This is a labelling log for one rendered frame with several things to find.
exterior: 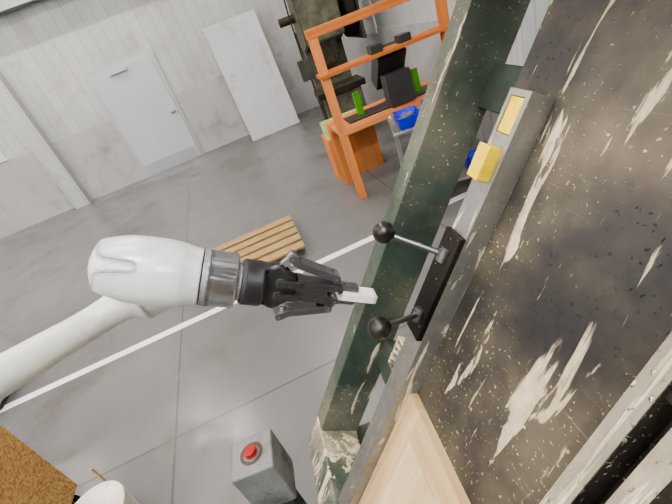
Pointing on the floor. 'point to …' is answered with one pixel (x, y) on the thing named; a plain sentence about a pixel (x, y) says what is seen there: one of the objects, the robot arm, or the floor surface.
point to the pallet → (266, 241)
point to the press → (315, 14)
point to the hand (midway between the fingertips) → (356, 294)
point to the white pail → (107, 493)
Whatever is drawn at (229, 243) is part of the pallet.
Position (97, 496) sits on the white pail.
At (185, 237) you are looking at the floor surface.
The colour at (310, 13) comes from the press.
